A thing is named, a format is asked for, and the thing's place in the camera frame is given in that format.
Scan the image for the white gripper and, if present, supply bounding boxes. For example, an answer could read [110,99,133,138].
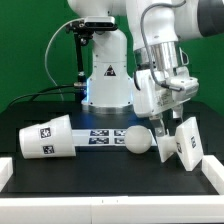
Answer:
[133,66,199,137]

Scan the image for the white lamp bulb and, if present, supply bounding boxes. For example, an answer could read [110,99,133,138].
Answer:
[124,125,152,154]

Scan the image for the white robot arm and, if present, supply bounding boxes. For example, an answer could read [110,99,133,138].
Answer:
[67,0,224,136]

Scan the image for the white lamp shade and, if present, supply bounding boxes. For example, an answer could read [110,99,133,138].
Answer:
[19,115,76,159]

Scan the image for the white marker sheet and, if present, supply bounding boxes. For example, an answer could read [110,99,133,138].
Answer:
[71,128,157,147]

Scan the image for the white right rail block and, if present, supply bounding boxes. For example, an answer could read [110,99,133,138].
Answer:
[202,155,224,195]

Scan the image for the white rail block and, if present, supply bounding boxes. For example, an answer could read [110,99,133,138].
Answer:
[202,155,224,195]
[0,157,13,192]

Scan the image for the white front rail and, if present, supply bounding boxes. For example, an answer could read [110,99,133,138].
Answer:
[0,196,224,224]

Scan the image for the black camera on stand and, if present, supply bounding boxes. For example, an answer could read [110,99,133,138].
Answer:
[66,16,118,89]

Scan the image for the black cables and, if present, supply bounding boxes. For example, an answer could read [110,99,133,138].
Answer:
[6,84,88,108]

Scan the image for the grey camera cable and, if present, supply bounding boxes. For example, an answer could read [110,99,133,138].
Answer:
[44,18,82,102]

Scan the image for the white left rail block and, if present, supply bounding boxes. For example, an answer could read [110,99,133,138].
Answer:
[0,157,13,192]

